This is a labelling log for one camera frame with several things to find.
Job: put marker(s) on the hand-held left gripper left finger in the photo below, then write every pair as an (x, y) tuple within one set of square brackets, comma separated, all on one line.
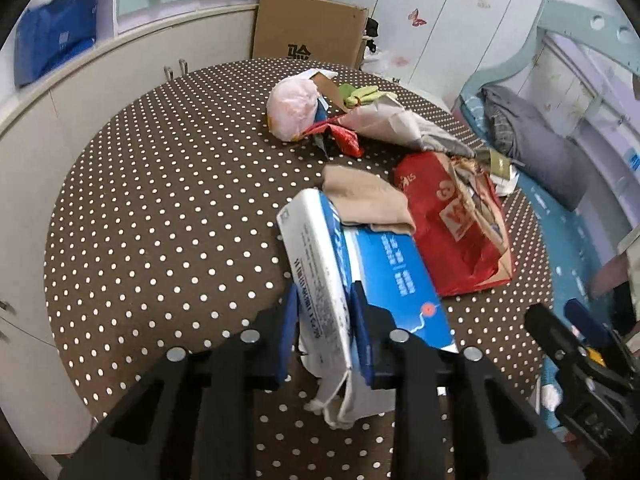
[(287, 332)]

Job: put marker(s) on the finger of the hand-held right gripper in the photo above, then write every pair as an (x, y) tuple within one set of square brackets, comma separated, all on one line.
[(552, 332), (580, 314)]

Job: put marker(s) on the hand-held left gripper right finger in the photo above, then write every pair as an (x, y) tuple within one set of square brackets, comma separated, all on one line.
[(361, 332)]

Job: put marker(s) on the blue and white carton box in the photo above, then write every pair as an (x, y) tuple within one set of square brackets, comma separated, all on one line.
[(320, 260)]

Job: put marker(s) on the red paper bag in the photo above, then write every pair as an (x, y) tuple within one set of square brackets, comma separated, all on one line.
[(435, 220)]

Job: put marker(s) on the beige cloth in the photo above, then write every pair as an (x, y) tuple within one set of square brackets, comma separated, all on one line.
[(365, 195)]

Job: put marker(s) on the white paper scrap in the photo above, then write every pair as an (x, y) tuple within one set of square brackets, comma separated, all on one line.
[(505, 184)]

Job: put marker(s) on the olive green card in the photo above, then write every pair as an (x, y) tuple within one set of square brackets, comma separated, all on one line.
[(501, 162)]

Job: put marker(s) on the red snack wrapper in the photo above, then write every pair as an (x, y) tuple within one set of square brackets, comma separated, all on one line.
[(345, 140)]

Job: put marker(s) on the blue plastic wrapper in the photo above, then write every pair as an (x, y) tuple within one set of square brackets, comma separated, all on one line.
[(321, 110)]

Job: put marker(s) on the pink plastic bag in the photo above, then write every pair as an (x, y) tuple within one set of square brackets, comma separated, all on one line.
[(292, 105)]

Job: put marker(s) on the brown cardboard piece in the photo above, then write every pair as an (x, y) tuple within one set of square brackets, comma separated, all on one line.
[(330, 87)]

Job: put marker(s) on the navy clothing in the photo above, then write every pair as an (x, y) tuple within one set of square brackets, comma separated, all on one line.
[(627, 307)]

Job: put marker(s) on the bed with teal cover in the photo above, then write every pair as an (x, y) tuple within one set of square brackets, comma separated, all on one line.
[(565, 240)]

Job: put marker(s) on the brown polka-dot tablecloth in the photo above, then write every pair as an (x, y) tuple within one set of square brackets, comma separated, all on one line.
[(175, 210)]

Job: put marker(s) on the grey duvet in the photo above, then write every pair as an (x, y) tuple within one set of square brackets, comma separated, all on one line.
[(540, 145)]

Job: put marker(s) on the lilac bed shelves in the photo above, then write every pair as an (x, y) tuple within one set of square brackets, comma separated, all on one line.
[(600, 110)]

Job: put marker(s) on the white plastic bag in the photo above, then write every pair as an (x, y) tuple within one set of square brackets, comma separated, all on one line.
[(377, 62)]

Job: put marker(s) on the small pink butterfly sticker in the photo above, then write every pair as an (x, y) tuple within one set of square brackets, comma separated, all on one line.
[(401, 60)]

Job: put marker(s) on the white curved cabinet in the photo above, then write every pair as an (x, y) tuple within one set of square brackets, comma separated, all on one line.
[(100, 95)]

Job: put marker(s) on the black cloth pile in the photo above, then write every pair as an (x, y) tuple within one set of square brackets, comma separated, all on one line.
[(371, 30)]

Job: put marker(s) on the white panelled wardrobe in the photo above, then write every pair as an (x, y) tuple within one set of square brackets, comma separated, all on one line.
[(450, 35)]

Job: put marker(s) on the large cardboard box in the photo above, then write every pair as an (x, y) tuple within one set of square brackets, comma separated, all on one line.
[(305, 25)]

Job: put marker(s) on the blue bag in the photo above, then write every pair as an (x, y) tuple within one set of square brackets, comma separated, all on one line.
[(55, 40)]

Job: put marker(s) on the mint green bed frame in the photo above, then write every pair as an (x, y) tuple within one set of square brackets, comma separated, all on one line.
[(575, 25)]

